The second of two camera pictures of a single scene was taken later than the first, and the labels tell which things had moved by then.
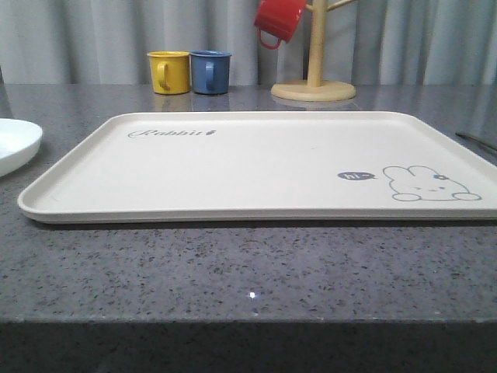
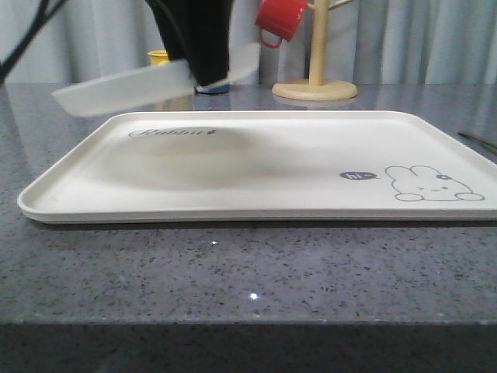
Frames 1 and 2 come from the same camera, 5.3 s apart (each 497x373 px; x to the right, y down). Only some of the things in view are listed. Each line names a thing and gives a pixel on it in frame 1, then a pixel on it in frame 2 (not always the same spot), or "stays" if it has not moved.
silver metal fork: [488, 144] stays
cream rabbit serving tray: [265, 165] stays
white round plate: [19, 143] → [160, 81]
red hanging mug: [279, 17] stays
